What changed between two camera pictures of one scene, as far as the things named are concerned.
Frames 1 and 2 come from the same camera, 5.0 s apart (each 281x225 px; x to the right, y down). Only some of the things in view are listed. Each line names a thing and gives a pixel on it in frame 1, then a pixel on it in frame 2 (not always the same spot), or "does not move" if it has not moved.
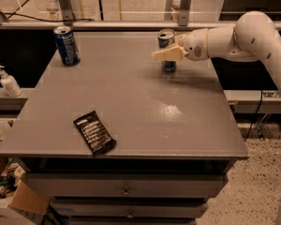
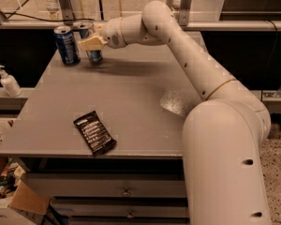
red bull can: (166, 39) to (84, 28)
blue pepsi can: (66, 45) does not move
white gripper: (195, 44) to (111, 34)
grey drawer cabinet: (175, 132) does not move
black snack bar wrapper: (95, 131) does not move
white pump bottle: (8, 82) does not move
